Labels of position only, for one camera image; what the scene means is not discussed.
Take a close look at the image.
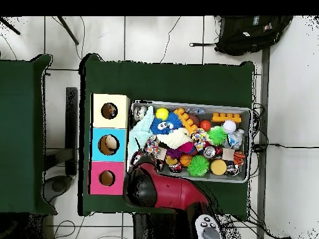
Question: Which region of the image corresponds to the dark green tablecloth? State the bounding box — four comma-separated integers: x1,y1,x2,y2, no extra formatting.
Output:
0,54,58,215
78,53,255,217

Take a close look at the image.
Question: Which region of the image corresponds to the black backpack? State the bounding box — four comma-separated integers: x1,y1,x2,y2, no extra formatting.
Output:
188,16,294,57

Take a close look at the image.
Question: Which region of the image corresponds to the long orange toy block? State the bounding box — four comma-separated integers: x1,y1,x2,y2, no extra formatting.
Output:
173,107,199,135

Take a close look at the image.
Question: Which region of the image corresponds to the orange ball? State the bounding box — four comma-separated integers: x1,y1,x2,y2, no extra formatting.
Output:
199,119,212,132

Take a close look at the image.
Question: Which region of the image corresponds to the yellow ball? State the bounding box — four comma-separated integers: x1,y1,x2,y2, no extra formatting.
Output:
155,107,169,121

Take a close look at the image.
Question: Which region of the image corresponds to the wooden box with three holes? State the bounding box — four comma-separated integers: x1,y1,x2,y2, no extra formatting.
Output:
88,93,131,195

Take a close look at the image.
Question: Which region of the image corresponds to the blue spiky toy with eyes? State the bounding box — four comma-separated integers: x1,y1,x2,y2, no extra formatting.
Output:
149,112,184,135

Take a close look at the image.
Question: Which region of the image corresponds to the black upright panel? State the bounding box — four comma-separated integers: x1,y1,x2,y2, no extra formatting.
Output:
65,87,79,176

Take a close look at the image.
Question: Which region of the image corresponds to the black tripod leg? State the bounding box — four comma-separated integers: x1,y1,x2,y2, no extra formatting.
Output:
0,17,21,35
57,16,80,46

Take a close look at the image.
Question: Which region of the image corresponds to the polka dot cloth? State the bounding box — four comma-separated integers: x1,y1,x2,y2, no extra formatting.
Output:
143,135,161,156
105,103,118,119

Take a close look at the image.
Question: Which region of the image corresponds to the green spiky ball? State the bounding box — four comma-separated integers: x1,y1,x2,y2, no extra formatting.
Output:
186,154,211,177

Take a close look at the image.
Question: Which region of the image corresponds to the white baseball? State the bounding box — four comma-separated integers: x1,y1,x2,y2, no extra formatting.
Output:
222,119,237,134

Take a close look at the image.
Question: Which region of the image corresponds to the mint green knitted cloth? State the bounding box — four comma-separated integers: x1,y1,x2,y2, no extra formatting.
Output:
126,105,156,165

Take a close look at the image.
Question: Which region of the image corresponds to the shallow clear mesh bin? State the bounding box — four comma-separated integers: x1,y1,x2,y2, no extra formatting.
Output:
126,100,252,184

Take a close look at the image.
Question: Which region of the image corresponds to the black power cable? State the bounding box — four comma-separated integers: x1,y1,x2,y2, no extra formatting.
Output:
267,143,319,149

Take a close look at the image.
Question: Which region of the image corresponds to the grey stand base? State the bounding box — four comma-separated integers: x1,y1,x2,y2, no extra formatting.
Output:
43,175,74,203

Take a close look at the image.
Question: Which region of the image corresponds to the cream knitted cloth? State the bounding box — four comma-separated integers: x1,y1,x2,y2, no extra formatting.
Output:
156,128,193,150

